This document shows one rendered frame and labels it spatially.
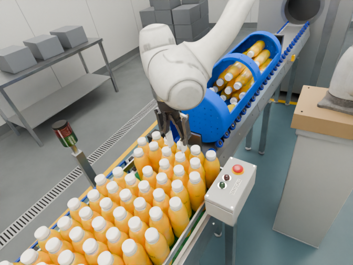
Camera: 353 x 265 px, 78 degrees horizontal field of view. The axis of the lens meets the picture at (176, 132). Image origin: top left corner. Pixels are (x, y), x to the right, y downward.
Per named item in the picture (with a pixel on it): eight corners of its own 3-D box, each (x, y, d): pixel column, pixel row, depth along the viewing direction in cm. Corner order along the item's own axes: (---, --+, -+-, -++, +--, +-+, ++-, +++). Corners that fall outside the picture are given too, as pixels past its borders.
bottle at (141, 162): (154, 185, 101) (144, 158, 90) (139, 185, 103) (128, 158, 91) (156, 174, 107) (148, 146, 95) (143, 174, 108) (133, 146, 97)
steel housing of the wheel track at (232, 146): (305, 54, 246) (313, 21, 225) (218, 202, 120) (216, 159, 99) (279, 52, 261) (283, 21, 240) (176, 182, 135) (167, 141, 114)
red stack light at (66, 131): (75, 130, 90) (71, 123, 87) (62, 140, 86) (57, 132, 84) (67, 126, 93) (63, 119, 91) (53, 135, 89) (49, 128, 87)
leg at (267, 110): (265, 151, 226) (272, 100, 187) (263, 155, 223) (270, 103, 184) (259, 150, 229) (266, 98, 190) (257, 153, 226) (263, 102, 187)
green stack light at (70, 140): (81, 140, 93) (75, 131, 90) (68, 149, 89) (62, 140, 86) (72, 135, 96) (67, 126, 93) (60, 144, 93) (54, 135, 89)
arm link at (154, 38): (144, 77, 70) (152, 95, 60) (130, 25, 60) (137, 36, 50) (175, 69, 71) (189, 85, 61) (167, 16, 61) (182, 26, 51)
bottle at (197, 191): (189, 199, 93) (184, 171, 81) (206, 197, 93) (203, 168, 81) (191, 214, 88) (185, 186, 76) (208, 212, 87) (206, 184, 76)
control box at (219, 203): (255, 183, 82) (257, 164, 76) (232, 227, 71) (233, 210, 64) (230, 173, 88) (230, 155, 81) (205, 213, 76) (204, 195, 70)
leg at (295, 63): (290, 103, 283) (300, 56, 244) (289, 106, 280) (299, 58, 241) (285, 102, 286) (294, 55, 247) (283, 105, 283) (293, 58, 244)
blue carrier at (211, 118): (277, 73, 156) (285, 31, 138) (224, 151, 105) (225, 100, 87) (239, 68, 170) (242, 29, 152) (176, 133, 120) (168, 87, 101)
